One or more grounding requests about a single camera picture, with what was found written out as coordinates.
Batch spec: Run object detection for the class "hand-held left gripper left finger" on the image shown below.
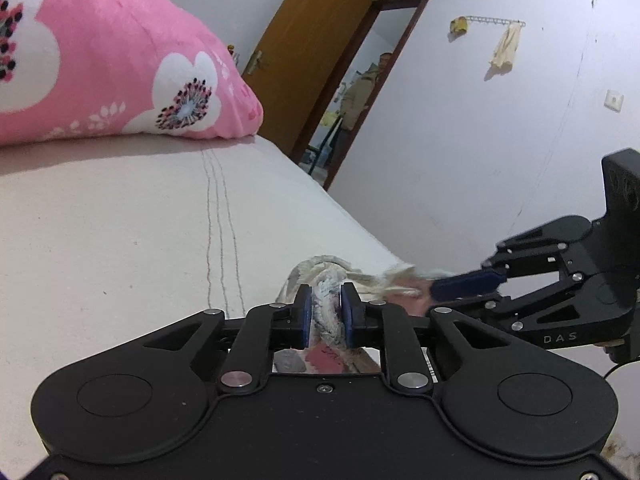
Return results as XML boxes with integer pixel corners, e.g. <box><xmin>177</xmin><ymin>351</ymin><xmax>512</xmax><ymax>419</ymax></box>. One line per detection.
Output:
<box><xmin>142</xmin><ymin>284</ymin><xmax>314</xmax><ymax>394</ymax></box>

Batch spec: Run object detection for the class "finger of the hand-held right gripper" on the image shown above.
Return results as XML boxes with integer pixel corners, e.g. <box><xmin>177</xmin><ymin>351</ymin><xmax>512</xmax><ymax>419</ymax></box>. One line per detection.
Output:
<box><xmin>451</xmin><ymin>274</ymin><xmax>587</xmax><ymax>335</ymax></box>
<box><xmin>430</xmin><ymin>219</ymin><xmax>569</xmax><ymax>301</ymax></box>

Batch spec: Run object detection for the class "pink floral pillow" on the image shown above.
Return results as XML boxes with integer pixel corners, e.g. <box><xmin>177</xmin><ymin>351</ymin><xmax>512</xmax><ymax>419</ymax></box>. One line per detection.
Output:
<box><xmin>0</xmin><ymin>0</ymin><xmax>265</xmax><ymax>147</ymax></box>

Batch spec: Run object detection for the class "white and pink frayed shoe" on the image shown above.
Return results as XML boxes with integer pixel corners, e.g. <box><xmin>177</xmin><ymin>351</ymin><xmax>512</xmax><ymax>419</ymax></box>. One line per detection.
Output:
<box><xmin>272</xmin><ymin>255</ymin><xmax>441</xmax><ymax>376</ymax></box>

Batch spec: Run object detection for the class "dark chair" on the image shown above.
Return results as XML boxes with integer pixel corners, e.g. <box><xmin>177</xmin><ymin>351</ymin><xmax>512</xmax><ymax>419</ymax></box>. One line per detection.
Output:
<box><xmin>305</xmin><ymin>112</ymin><xmax>343</xmax><ymax>176</ymax></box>

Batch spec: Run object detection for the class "metal wall hook rack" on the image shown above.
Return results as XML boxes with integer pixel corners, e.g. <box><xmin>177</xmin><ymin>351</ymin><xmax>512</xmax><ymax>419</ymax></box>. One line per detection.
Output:
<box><xmin>452</xmin><ymin>14</ymin><xmax>527</xmax><ymax>29</ymax></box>

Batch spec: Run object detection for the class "brown wooden door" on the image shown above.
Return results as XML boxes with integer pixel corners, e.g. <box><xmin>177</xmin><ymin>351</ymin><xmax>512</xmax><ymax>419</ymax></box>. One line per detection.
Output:
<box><xmin>242</xmin><ymin>0</ymin><xmax>373</xmax><ymax>158</ymax></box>

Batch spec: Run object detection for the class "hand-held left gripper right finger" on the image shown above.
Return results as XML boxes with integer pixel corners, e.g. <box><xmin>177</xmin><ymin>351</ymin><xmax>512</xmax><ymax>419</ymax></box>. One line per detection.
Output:
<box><xmin>340</xmin><ymin>282</ymin><xmax>503</xmax><ymax>394</ymax></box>

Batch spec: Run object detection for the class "dark brown door frame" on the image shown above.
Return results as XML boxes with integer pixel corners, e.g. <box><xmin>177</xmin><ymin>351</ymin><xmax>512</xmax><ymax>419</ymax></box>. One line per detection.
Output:
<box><xmin>290</xmin><ymin>0</ymin><xmax>436</xmax><ymax>191</ymax></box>

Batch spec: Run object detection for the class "hanging pale yellow cloth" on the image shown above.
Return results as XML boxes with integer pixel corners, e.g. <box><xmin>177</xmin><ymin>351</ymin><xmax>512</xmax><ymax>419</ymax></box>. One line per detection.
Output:
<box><xmin>489</xmin><ymin>22</ymin><xmax>523</xmax><ymax>71</ymax></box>

